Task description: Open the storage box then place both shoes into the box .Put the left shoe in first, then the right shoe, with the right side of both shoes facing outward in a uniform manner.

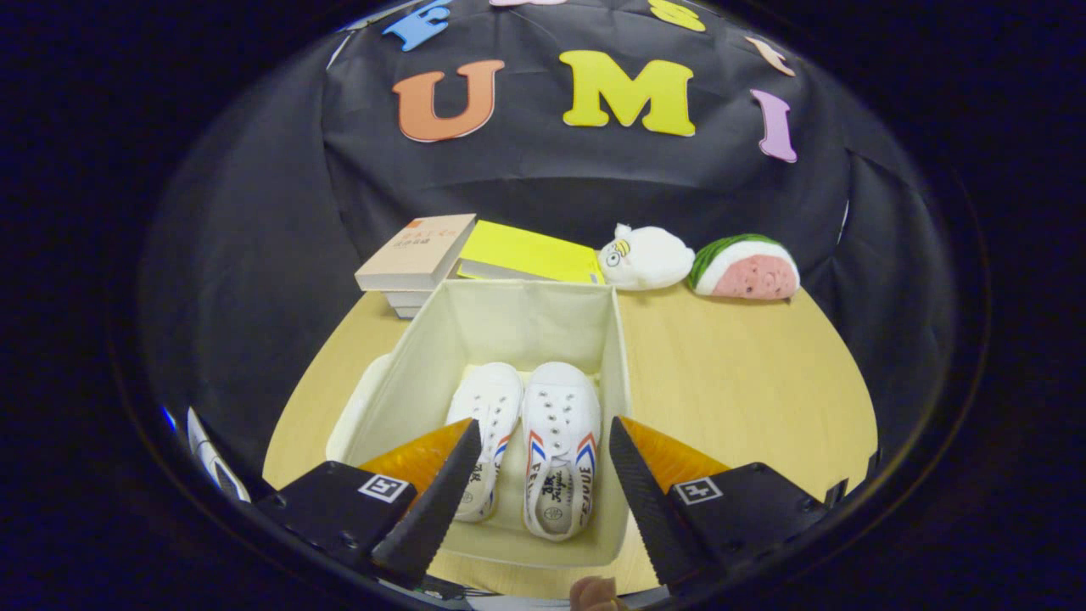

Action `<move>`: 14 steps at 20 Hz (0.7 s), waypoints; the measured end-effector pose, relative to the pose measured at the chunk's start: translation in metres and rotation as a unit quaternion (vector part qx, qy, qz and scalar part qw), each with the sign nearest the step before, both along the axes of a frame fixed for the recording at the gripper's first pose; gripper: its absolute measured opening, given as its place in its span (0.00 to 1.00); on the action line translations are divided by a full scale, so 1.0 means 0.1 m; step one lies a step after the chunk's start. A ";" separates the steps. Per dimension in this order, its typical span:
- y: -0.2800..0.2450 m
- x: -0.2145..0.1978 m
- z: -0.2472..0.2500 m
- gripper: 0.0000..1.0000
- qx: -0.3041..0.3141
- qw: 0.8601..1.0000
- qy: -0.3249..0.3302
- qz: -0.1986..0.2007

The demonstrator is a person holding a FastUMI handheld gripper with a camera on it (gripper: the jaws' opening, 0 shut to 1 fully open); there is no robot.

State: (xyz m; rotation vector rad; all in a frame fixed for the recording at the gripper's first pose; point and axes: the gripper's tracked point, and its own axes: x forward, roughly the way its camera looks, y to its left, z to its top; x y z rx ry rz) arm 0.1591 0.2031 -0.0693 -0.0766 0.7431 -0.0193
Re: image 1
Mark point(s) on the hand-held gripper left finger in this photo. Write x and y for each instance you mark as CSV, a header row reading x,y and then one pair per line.
x,y
437,509

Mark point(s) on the white canvas shoe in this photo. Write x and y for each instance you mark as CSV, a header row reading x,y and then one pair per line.
x,y
560,407
492,399

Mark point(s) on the white plush toy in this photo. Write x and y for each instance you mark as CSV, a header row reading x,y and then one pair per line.
x,y
649,259

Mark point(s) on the yellow book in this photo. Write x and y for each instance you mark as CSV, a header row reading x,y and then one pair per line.
x,y
530,250

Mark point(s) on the watermelon slice plush toy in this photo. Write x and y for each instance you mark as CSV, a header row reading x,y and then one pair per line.
x,y
751,276

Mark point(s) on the white and black device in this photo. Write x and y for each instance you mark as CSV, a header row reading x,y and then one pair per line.
x,y
216,458

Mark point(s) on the black table clamp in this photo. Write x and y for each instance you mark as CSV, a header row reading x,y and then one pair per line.
x,y
836,494

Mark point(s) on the grey book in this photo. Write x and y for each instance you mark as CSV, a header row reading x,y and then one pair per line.
x,y
411,303

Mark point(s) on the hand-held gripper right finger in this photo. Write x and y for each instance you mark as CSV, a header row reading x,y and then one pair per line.
x,y
649,509

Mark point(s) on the cream fabric storage box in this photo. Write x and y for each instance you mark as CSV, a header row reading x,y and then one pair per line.
x,y
526,322

